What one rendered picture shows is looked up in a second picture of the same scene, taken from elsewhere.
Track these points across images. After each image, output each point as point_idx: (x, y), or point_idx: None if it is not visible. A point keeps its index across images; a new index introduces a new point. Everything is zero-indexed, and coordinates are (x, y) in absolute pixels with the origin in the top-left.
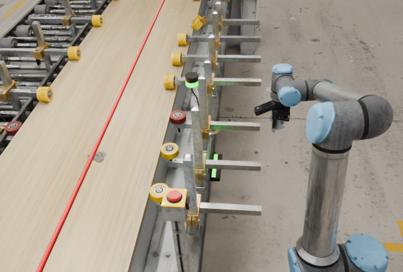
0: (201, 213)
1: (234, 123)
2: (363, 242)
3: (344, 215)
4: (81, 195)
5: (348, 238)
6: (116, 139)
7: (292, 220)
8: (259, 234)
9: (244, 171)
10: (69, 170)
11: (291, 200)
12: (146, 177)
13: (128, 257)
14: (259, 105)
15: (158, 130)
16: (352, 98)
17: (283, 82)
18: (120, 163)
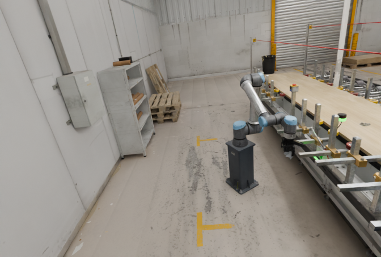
0: None
1: (314, 152)
2: (240, 123)
3: (236, 247)
4: (347, 116)
5: (234, 230)
6: (369, 131)
7: (270, 239)
8: (288, 226)
9: None
10: (367, 119)
11: (275, 256)
12: (329, 122)
13: (308, 109)
14: (301, 143)
15: (351, 137)
16: (252, 86)
17: (285, 114)
18: (348, 124)
